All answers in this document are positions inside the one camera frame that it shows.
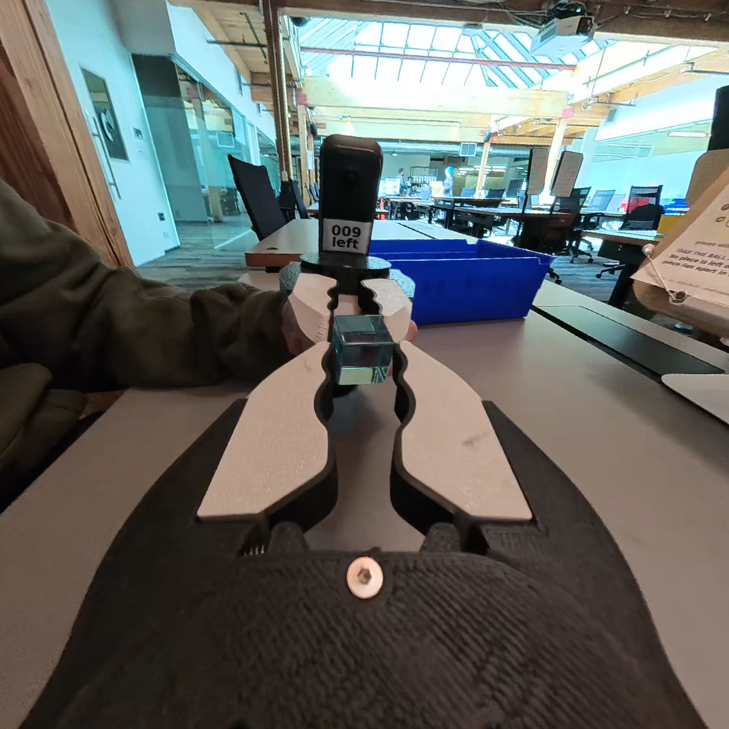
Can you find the person's left hand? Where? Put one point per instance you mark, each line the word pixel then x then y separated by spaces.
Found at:
pixel 296 336

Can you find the black mesh chair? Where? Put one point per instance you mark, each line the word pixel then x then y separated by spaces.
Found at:
pixel 256 193

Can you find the row of office desks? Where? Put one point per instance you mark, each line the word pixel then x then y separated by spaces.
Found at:
pixel 484 210

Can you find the blue plastic bin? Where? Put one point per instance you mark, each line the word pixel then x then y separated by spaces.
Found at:
pixel 472 290

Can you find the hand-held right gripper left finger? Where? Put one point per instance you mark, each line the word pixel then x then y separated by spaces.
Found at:
pixel 273 450

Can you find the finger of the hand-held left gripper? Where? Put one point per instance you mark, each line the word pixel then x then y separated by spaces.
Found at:
pixel 307 307
pixel 393 307

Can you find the clear teal cube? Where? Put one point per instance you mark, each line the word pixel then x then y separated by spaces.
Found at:
pixel 364 353

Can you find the ceiling projector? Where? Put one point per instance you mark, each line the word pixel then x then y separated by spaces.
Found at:
pixel 564 34

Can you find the black office chair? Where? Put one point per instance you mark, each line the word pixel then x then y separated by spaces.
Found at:
pixel 638 222

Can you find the wooden instruction board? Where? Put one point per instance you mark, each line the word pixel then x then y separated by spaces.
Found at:
pixel 700 319

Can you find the wooden column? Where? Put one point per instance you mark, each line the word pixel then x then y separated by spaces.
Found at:
pixel 51 142

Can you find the printed instruction sheet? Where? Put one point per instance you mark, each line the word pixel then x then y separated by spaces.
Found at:
pixel 695 256

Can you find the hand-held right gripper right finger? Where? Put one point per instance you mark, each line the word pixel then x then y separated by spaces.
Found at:
pixel 455 455

